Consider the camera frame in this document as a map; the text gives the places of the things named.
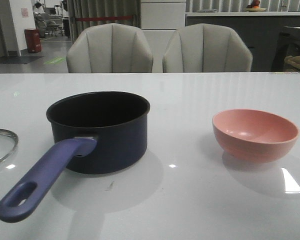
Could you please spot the fruit plate on counter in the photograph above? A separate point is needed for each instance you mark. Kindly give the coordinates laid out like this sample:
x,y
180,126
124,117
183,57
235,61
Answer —
x,y
254,6

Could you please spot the olive cushion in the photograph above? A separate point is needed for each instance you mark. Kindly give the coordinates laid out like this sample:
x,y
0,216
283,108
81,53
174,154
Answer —
x,y
292,63

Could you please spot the left beige chair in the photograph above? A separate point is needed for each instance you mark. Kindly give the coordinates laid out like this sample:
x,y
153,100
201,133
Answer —
x,y
110,48

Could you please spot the pink bowl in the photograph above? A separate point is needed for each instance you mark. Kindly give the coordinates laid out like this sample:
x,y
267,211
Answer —
x,y
254,135

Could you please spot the glass lid with blue knob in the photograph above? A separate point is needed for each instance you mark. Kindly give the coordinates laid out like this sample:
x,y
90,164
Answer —
x,y
8,143

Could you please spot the red trash bin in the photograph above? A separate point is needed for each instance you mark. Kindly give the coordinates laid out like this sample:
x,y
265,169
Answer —
x,y
32,38

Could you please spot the beige chair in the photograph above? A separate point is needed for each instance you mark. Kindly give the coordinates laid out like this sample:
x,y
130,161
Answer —
x,y
206,48
110,48

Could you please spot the white cabinet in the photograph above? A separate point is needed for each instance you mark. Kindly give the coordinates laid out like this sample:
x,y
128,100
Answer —
x,y
162,14

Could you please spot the right beige chair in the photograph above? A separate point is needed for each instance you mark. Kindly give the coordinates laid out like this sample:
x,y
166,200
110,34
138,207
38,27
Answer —
x,y
206,48

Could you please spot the dark blue saucepan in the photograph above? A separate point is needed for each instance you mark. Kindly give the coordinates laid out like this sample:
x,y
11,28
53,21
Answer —
x,y
94,133

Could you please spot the grey counter cabinet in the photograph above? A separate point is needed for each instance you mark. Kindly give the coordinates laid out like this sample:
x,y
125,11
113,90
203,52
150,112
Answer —
x,y
258,30

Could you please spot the red barrier belt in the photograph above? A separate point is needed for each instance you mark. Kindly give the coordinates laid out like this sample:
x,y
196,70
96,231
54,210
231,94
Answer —
x,y
106,18

